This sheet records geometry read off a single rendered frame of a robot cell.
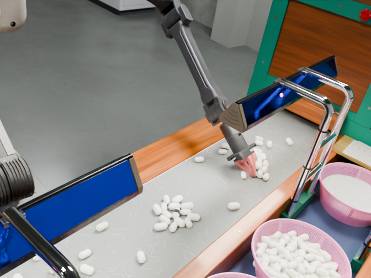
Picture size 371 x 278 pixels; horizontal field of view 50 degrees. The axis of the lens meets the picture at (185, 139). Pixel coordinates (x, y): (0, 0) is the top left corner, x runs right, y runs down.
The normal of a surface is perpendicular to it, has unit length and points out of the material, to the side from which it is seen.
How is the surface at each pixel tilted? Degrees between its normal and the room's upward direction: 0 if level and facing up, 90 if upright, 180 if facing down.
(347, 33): 90
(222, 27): 90
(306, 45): 90
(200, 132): 0
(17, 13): 90
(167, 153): 0
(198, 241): 0
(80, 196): 58
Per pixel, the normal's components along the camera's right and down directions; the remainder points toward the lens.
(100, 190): 0.72, -0.05
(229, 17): -0.74, 0.26
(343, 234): 0.16, -0.82
